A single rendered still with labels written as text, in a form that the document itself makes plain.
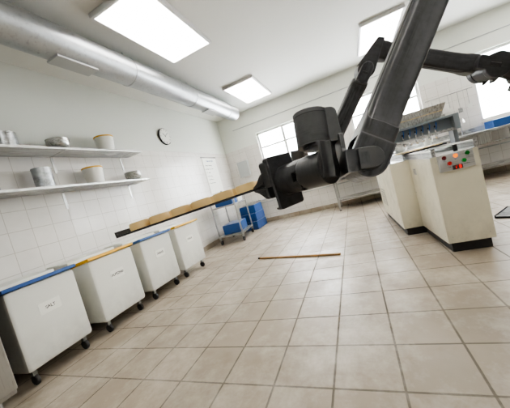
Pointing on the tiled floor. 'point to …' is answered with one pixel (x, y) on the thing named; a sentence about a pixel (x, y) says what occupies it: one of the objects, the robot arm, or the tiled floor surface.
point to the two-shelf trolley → (229, 221)
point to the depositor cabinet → (401, 197)
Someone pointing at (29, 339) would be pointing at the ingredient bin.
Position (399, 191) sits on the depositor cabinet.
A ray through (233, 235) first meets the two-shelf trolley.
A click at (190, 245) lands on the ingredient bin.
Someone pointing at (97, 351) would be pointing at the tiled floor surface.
